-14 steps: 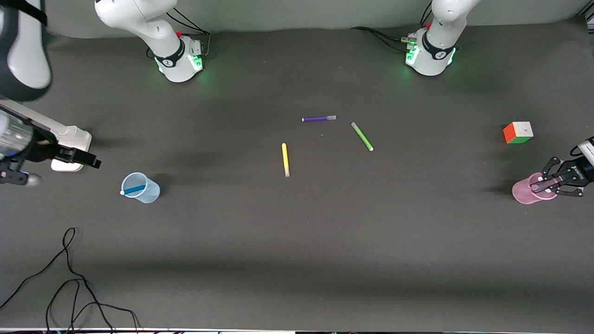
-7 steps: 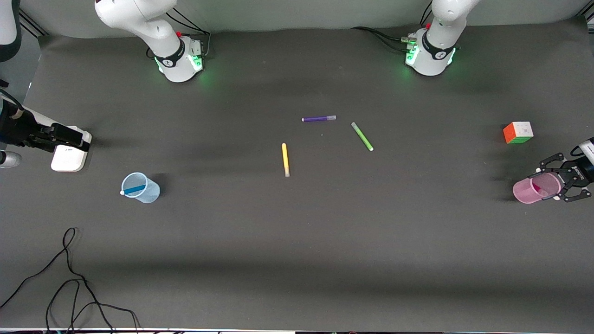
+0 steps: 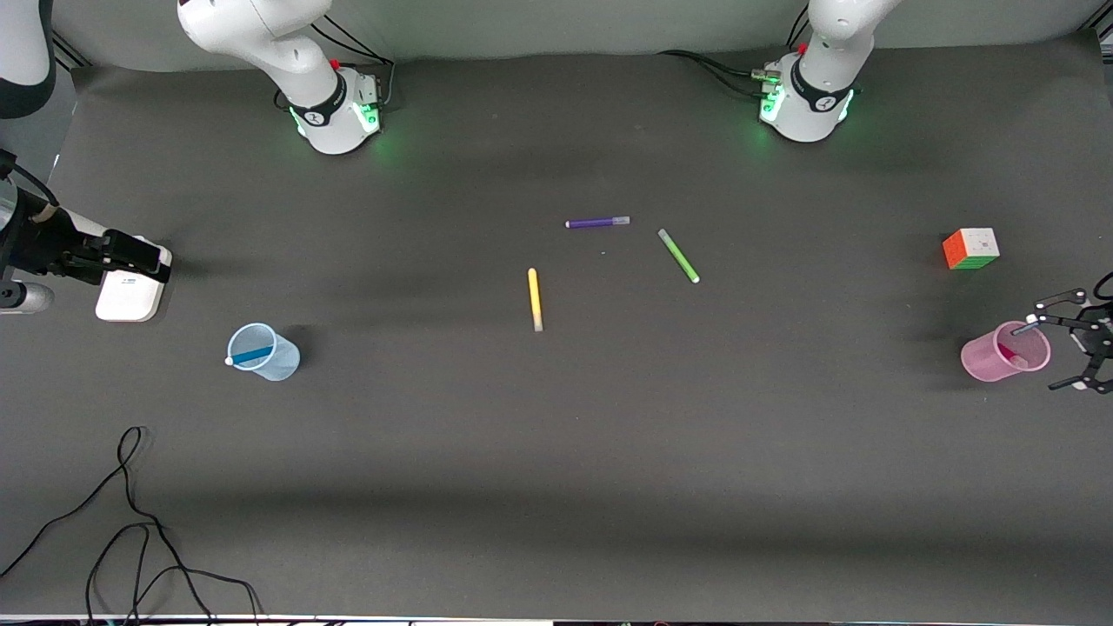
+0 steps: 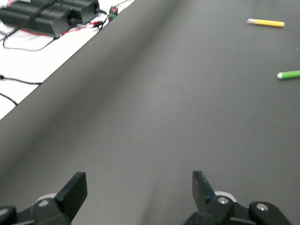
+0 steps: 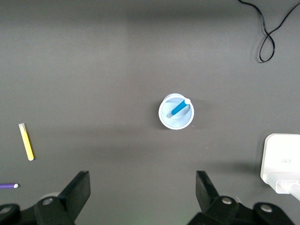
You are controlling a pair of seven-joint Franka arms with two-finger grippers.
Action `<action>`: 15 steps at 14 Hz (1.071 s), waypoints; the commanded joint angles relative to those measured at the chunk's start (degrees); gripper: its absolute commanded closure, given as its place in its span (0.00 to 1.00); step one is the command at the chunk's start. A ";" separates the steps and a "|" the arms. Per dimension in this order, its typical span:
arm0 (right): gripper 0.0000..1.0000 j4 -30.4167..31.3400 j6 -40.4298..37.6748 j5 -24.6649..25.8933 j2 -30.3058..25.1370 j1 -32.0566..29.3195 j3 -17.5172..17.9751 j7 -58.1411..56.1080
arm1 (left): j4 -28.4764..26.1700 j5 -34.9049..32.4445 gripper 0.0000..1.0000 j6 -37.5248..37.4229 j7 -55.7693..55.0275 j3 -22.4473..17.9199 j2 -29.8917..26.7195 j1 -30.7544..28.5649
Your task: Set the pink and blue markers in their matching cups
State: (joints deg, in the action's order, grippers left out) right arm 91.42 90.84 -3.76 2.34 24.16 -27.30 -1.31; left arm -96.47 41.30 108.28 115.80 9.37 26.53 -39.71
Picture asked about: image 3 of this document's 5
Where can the white flat box device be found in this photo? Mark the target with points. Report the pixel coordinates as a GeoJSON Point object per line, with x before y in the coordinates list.
{"type": "Point", "coordinates": [130, 300]}

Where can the translucent pink cup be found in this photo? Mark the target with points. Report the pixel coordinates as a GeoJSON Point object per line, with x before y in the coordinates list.
{"type": "Point", "coordinates": [983, 361]}

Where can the blue marker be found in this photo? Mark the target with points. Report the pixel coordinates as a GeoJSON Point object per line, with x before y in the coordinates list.
{"type": "Point", "coordinates": [252, 355]}

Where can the green marker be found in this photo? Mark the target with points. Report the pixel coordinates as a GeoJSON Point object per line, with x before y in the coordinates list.
{"type": "Point", "coordinates": [678, 256]}

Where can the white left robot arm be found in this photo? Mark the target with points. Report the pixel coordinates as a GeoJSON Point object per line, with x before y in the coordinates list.
{"type": "Point", "coordinates": [817, 96]}

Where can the translucent blue cup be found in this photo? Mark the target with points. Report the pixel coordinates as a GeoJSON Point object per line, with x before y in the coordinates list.
{"type": "Point", "coordinates": [283, 365]}

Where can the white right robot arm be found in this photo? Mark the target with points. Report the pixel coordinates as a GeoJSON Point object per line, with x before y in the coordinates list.
{"type": "Point", "coordinates": [296, 52]}

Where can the colourful puzzle cube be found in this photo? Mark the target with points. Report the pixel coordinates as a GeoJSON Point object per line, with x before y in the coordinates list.
{"type": "Point", "coordinates": [972, 248]}

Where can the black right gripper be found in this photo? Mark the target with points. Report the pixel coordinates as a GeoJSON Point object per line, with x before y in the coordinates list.
{"type": "Point", "coordinates": [49, 241]}

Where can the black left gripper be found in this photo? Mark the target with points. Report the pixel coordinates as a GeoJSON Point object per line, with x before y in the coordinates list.
{"type": "Point", "coordinates": [1097, 334]}

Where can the yellow marker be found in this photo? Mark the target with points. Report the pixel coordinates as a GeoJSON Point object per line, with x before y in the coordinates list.
{"type": "Point", "coordinates": [535, 300]}

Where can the pink marker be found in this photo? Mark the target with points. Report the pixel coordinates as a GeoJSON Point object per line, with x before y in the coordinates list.
{"type": "Point", "coordinates": [1009, 353]}

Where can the purple marker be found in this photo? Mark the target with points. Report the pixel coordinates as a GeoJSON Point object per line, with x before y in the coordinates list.
{"type": "Point", "coordinates": [596, 223]}

